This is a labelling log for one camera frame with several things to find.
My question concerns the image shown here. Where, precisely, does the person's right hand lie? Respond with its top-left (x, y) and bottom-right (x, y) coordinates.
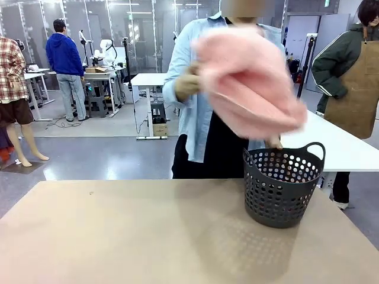
top-left (175, 63), bottom-right (205, 101)

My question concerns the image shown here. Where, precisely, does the person's left hand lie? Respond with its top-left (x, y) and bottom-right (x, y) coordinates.
top-left (265, 134), bottom-right (284, 150)

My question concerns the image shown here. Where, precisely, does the pink terry towel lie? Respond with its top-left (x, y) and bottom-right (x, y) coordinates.
top-left (191, 25), bottom-right (309, 140)

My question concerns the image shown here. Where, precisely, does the person's right forearm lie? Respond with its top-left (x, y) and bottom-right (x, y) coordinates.
top-left (162, 69), bottom-right (185, 111)

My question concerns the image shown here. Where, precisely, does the white standing desk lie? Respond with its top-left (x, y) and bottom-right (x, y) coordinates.
top-left (130, 72), bottom-right (170, 140)

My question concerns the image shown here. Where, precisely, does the person in light blue shirt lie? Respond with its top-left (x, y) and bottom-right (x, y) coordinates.
top-left (162, 11), bottom-right (287, 180)

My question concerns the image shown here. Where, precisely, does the small printed cardboard box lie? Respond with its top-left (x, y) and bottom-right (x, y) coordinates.
top-left (152, 122), bottom-right (169, 137)

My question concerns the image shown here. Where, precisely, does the long white table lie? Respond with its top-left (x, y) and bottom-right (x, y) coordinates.
top-left (280, 109), bottom-right (379, 198)

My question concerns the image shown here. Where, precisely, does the dark grey perforated basket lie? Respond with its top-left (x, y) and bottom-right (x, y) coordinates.
top-left (242, 141), bottom-right (326, 229)

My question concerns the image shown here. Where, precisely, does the white desk with robot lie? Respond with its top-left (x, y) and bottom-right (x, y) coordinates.
top-left (47, 66), bottom-right (125, 118)

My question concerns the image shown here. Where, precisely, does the grey plastic step stool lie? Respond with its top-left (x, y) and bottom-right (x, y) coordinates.
top-left (88, 95), bottom-right (109, 118)

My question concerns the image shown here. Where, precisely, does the black stand with white top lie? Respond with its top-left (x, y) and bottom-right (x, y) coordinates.
top-left (296, 33), bottom-right (317, 98)

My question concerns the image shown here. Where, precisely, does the person in brown apron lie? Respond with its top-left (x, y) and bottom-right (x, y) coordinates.
top-left (311, 0), bottom-right (379, 211)

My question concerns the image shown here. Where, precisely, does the white light on stand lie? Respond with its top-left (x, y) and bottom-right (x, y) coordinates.
top-left (78, 29), bottom-right (91, 67)

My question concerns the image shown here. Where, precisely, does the man in blue hoodie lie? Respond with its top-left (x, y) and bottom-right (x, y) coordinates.
top-left (45, 18), bottom-right (89, 122)

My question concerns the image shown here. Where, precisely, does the small white desk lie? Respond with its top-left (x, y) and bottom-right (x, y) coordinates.
top-left (23, 67), bottom-right (56, 122)

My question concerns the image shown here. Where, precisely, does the mannequin in plaid shirt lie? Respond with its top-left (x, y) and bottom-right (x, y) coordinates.
top-left (0, 35), bottom-right (50, 168)

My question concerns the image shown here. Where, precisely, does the black camera tripod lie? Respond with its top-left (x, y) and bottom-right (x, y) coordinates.
top-left (122, 37), bottom-right (134, 104)

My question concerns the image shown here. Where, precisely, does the black floor cable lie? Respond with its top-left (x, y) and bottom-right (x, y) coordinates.
top-left (46, 116), bottom-right (82, 129)

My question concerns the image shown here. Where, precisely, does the grey mannequin base plate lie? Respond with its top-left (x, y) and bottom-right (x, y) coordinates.
top-left (1, 161), bottom-right (45, 175)

